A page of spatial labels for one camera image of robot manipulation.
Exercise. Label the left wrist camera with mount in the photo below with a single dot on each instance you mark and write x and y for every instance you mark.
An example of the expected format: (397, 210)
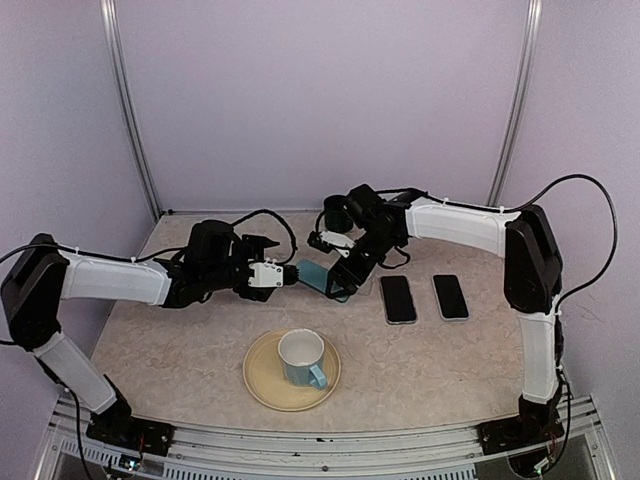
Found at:
(268, 274)

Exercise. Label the beige round plate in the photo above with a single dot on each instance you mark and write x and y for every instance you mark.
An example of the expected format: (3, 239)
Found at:
(264, 376)

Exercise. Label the aluminium frame post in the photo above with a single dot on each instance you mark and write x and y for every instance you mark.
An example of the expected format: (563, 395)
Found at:
(109, 16)
(525, 66)

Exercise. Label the dark green cup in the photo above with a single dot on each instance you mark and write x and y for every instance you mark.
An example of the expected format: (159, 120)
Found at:
(336, 219)

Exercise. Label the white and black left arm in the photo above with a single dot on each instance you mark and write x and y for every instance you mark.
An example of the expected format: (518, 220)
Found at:
(46, 273)

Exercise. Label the blue mug with white inside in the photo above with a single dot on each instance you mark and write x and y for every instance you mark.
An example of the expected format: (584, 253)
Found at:
(301, 352)

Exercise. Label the teal smartphone face down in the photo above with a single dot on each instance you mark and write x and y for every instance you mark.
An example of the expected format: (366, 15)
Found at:
(313, 276)

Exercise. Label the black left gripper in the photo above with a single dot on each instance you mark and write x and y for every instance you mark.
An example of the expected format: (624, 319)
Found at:
(254, 245)

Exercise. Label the black smartphone with teal edge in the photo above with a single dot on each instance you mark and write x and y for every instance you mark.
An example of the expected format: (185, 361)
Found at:
(451, 296)

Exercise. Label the lilac phone case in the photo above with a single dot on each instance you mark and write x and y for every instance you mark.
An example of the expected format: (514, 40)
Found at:
(452, 319)

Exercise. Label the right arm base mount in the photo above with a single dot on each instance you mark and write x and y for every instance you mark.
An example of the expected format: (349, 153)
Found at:
(535, 423)

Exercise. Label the right aluminium frame post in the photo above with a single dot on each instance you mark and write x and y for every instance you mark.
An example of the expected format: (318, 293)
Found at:
(525, 66)

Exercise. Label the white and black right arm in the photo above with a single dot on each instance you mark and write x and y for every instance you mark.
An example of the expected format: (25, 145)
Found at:
(521, 237)

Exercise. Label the front aluminium rail base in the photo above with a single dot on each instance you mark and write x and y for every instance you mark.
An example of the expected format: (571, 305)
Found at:
(456, 451)

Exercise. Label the left aluminium frame post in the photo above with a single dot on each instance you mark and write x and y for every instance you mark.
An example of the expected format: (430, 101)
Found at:
(109, 16)

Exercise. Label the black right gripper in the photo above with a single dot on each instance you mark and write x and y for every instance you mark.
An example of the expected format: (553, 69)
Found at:
(338, 271)

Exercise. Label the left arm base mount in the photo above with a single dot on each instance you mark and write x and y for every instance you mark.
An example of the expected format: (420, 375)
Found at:
(130, 432)

